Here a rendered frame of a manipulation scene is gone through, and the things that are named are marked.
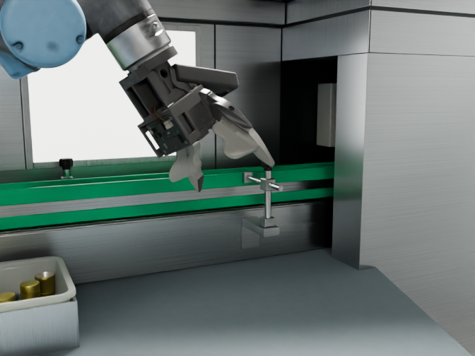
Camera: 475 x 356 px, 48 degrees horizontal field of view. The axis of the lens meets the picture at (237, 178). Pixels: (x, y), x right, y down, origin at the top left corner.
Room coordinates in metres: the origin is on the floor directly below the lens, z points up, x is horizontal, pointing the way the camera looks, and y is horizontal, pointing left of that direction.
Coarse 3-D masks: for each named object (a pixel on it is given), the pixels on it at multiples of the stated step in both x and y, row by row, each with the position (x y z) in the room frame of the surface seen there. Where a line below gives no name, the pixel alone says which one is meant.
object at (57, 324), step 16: (48, 304) 0.78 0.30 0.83; (64, 304) 0.79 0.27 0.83; (0, 320) 0.75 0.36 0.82; (16, 320) 0.76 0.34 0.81; (32, 320) 0.77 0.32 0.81; (48, 320) 0.78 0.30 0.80; (64, 320) 0.79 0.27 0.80; (0, 336) 0.75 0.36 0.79; (16, 336) 0.76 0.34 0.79; (32, 336) 0.77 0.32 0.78; (48, 336) 0.78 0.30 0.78; (64, 336) 0.79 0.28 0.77; (0, 352) 0.75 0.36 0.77; (16, 352) 0.76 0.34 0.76; (32, 352) 0.77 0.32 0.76; (48, 352) 0.78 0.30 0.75
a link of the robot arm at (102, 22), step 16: (80, 0) 0.64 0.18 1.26; (96, 0) 0.65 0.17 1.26; (112, 0) 0.66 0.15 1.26; (128, 0) 0.66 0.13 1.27; (144, 0) 0.68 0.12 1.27; (96, 16) 0.66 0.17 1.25; (112, 16) 0.66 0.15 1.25; (128, 16) 0.66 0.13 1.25; (144, 16) 0.67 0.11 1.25; (96, 32) 0.68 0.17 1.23; (112, 32) 0.66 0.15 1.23
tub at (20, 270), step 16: (48, 256) 0.98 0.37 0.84; (0, 272) 0.94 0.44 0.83; (16, 272) 0.95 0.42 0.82; (32, 272) 0.96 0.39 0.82; (64, 272) 0.90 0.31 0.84; (0, 288) 0.94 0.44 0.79; (16, 288) 0.95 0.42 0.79; (64, 288) 0.86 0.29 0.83; (0, 304) 0.75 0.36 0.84; (16, 304) 0.76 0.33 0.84; (32, 304) 0.77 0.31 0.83
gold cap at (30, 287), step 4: (28, 280) 0.93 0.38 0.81; (32, 280) 0.93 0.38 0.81; (36, 280) 0.93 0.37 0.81; (20, 284) 0.91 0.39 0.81; (24, 284) 0.91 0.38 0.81; (28, 284) 0.91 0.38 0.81; (32, 284) 0.91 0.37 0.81; (36, 284) 0.91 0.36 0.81; (20, 288) 0.90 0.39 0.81; (24, 288) 0.90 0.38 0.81; (28, 288) 0.90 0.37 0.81; (32, 288) 0.90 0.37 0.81; (36, 288) 0.91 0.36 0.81; (20, 292) 0.90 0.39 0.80; (24, 292) 0.90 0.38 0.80; (28, 292) 0.90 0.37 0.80; (32, 292) 0.90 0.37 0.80; (36, 292) 0.91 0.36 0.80; (20, 296) 0.90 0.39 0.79; (24, 296) 0.90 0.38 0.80; (28, 296) 0.90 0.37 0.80; (32, 296) 0.90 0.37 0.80; (36, 296) 0.91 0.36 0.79
